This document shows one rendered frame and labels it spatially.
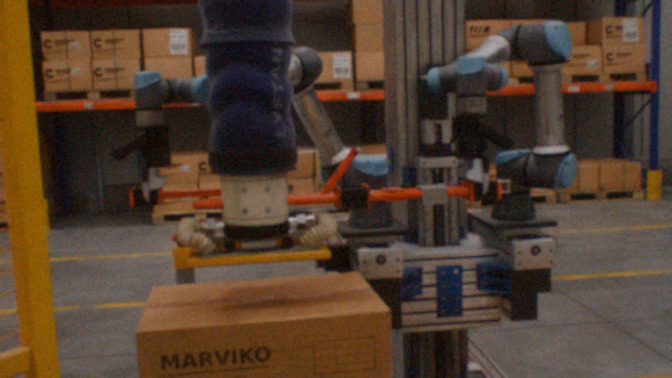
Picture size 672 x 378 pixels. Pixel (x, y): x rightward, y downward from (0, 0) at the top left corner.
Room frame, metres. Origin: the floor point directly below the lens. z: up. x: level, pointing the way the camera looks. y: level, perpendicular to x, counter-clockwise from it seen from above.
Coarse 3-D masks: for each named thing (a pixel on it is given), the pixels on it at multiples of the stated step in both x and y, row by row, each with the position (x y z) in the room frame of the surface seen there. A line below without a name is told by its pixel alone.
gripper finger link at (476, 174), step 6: (474, 162) 1.78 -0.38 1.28; (480, 162) 1.79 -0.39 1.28; (474, 168) 1.78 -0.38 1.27; (480, 168) 1.79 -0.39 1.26; (468, 174) 1.77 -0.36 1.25; (474, 174) 1.77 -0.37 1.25; (480, 174) 1.77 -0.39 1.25; (486, 174) 1.77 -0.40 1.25; (474, 180) 1.77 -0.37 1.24; (480, 180) 1.77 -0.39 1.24; (486, 180) 1.77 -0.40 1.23; (486, 186) 1.77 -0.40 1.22
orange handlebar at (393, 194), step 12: (168, 192) 1.95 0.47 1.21; (180, 192) 1.95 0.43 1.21; (192, 192) 1.95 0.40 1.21; (204, 192) 1.96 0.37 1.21; (216, 192) 1.96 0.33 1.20; (372, 192) 1.76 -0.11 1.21; (384, 192) 1.76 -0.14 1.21; (396, 192) 1.76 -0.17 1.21; (408, 192) 1.76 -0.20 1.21; (420, 192) 1.77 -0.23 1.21; (456, 192) 1.78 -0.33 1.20; (468, 192) 1.78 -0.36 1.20; (192, 204) 1.70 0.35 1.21; (204, 204) 1.69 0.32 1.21; (216, 204) 1.69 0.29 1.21; (288, 204) 1.72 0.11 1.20; (300, 204) 1.72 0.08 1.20
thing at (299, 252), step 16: (288, 240) 1.64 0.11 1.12; (192, 256) 1.61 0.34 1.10; (208, 256) 1.59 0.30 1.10; (224, 256) 1.59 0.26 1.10; (240, 256) 1.59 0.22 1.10; (256, 256) 1.59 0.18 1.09; (272, 256) 1.59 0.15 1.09; (288, 256) 1.60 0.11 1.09; (304, 256) 1.60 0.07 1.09; (320, 256) 1.61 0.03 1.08
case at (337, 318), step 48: (192, 288) 1.86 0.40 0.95; (240, 288) 1.85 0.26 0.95; (288, 288) 1.83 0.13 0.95; (336, 288) 1.81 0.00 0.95; (144, 336) 1.51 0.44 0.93; (192, 336) 1.53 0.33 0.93; (240, 336) 1.54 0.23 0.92; (288, 336) 1.56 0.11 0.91; (336, 336) 1.58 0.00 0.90; (384, 336) 1.59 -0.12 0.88
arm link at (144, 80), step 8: (136, 72) 1.94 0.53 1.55; (144, 72) 1.92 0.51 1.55; (152, 72) 1.93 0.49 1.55; (136, 80) 1.92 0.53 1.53; (144, 80) 1.91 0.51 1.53; (152, 80) 1.92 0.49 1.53; (160, 80) 1.95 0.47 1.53; (136, 88) 1.92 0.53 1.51; (144, 88) 1.91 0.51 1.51; (152, 88) 1.92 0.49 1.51; (160, 88) 1.93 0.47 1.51; (168, 88) 1.95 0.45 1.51; (136, 96) 1.93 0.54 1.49; (144, 96) 1.91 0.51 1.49; (152, 96) 1.92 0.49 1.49; (160, 96) 1.94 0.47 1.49; (168, 96) 1.95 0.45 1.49; (136, 104) 1.93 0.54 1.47; (144, 104) 1.91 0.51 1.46; (152, 104) 1.92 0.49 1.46; (160, 104) 1.94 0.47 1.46
